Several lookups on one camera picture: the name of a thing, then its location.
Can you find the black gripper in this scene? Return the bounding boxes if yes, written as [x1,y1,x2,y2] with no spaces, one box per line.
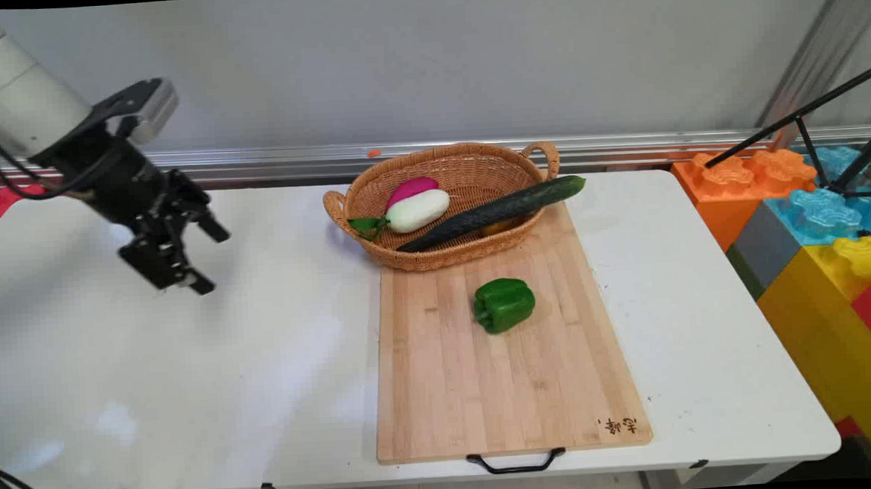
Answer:
[48,129,235,303]

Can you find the long dark green cucumber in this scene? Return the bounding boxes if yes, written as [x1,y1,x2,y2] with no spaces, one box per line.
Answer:
[394,175,590,254]

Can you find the red flower-shaped foam block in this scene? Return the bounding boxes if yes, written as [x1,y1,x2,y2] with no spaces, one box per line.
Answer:
[0,182,49,232]

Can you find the white radish with green leaves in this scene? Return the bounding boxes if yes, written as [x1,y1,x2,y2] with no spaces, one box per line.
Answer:
[346,188,453,243]

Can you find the woven wicker basket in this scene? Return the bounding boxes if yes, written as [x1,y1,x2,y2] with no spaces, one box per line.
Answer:
[320,138,566,277]

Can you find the brown potato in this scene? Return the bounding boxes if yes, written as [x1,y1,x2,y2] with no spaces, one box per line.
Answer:
[479,217,527,237]

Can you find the green bell pepper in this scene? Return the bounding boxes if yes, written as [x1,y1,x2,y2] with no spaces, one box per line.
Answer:
[471,277,537,336]

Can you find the bamboo cutting board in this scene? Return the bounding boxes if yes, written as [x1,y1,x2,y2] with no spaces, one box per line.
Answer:
[364,196,654,466]

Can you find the orange foam block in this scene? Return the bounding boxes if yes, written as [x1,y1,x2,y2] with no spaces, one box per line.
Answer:
[671,146,823,256]

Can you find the grey foam block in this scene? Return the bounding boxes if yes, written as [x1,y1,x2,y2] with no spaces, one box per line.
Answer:
[724,198,810,302]

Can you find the blue foam block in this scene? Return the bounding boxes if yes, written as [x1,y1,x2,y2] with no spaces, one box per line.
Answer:
[762,143,871,249]

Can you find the black tripod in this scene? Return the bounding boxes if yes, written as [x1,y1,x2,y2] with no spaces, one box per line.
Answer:
[701,63,871,207]

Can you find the aluminium rail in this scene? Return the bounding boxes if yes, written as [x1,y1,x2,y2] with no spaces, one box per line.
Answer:
[0,113,871,202]

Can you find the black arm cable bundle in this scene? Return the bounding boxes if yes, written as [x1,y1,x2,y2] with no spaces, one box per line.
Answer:
[0,117,106,203]

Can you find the aluminium frame post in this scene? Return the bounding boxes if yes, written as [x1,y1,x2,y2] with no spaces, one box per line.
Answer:
[749,0,871,151]

